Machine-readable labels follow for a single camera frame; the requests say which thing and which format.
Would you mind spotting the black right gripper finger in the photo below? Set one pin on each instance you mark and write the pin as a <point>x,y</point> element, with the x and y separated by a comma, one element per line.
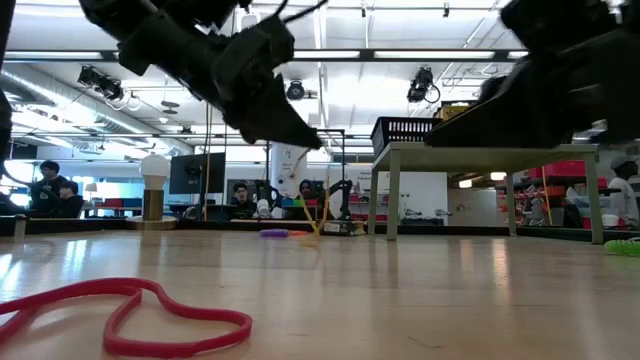
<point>515,115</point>

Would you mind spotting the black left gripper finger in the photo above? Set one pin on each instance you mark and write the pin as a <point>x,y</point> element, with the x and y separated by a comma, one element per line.
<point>280,125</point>

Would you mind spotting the yellow green crayon box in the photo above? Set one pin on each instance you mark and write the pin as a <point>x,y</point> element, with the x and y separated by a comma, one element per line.
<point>452,111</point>
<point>345,228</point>

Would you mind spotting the purple coil wristband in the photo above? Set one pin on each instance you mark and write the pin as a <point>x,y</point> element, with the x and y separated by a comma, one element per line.
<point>274,233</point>

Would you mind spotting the orange rubber band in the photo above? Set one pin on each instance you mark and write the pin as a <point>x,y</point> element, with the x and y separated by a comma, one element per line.
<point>299,233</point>

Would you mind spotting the black slotted plastic basket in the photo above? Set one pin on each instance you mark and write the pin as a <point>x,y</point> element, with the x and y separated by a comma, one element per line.
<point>405,130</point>

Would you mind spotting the yellow rubber band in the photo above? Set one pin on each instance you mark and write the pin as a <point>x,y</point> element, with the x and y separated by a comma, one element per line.
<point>317,230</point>

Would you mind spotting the green coil wristband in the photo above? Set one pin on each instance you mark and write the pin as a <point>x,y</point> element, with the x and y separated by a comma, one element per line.
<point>624,247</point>

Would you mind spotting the red rubber band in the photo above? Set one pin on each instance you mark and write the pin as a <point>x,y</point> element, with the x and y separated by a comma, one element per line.
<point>247,327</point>

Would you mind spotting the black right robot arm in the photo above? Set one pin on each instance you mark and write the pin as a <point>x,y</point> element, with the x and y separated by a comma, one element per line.
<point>600,20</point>

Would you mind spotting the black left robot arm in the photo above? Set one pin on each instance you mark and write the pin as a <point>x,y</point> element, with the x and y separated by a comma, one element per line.
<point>115,12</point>

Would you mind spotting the black background robot arm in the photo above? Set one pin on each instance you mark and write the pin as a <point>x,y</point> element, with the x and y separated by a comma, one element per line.
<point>342,192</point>

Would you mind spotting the white cylindrical column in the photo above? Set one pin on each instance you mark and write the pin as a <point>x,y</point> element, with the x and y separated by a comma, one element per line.
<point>287,167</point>

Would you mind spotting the green perforated metal shelf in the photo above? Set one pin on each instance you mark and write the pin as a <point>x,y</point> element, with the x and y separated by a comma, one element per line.
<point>475,156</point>

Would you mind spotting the red storage bin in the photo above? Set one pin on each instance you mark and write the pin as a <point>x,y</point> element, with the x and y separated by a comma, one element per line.
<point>560,170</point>

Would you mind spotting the person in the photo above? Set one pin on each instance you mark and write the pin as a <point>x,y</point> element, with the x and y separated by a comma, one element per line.
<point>70,200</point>
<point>306,195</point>
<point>625,192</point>
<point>47,182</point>
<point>242,197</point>

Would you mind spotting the ceiling light strip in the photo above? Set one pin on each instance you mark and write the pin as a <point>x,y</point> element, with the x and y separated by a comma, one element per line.
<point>435,54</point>
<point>327,54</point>
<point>50,55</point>

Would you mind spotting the black computer monitor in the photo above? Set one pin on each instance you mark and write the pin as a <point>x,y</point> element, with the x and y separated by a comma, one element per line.
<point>197,175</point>

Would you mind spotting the white globe lamp wooden base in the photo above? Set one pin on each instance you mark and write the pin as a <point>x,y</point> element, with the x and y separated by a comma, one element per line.
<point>154,170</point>

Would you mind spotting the black ceiling camera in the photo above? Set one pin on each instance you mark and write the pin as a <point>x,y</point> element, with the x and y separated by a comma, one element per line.
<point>420,85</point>
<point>102,85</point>
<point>295,91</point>

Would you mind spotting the black metal rack frame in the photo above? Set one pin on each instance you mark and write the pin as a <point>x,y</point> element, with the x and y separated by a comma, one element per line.
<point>340,131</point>

